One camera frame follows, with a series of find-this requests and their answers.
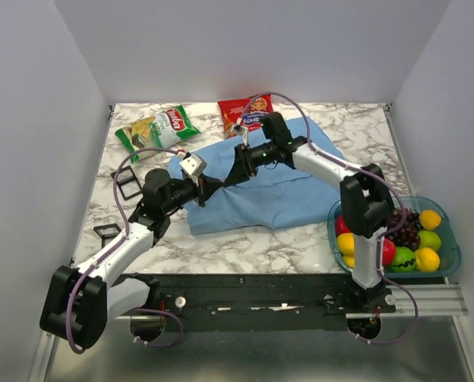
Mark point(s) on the black double frame stand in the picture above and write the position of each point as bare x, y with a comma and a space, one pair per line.
129, 187

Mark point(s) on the yellow lemon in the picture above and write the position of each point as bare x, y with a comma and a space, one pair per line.
430, 219
427, 260
346, 244
349, 260

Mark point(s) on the green lime lower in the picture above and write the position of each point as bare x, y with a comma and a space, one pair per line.
404, 261

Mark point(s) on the yellow lemon upper left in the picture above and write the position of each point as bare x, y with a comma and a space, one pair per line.
346, 244

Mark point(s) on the red apple toy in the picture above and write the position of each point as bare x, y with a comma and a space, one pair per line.
389, 252

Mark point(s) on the red dragon fruit toy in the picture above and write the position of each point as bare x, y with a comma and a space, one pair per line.
340, 226

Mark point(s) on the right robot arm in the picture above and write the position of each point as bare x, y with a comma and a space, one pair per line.
365, 200

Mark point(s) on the green chips bag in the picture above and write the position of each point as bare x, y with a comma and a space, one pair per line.
161, 129

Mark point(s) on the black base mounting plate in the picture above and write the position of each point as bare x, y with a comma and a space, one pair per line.
231, 303

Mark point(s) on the yellow lemon lower left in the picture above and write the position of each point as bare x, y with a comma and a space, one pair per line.
349, 260

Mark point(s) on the light blue shirt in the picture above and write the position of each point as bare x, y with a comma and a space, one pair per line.
278, 197

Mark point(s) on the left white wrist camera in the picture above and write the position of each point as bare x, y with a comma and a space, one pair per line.
193, 165

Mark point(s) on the aluminium rail frame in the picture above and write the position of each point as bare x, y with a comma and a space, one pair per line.
426, 348

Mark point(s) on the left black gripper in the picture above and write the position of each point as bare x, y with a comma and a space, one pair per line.
206, 188

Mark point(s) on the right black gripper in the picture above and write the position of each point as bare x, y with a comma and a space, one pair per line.
243, 167

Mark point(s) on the red candy bag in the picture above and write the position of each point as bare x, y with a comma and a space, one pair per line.
244, 111

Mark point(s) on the yellow lemon back right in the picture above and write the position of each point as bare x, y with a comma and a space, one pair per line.
430, 219

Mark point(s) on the dark purple grape bunch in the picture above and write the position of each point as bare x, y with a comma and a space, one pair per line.
408, 234

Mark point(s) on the teal plastic fruit container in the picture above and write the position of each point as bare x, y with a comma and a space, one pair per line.
449, 253

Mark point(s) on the yellow lemon front right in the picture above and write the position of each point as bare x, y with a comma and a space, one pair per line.
427, 260

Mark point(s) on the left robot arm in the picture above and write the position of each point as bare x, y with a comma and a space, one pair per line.
113, 254

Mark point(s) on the green lime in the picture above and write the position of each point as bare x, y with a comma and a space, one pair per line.
404, 261
429, 239

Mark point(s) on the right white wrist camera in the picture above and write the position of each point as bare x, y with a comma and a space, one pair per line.
241, 131

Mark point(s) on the green lime upper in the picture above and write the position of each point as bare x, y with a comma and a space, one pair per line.
429, 239

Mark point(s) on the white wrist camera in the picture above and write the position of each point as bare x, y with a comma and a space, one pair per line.
193, 165
241, 131

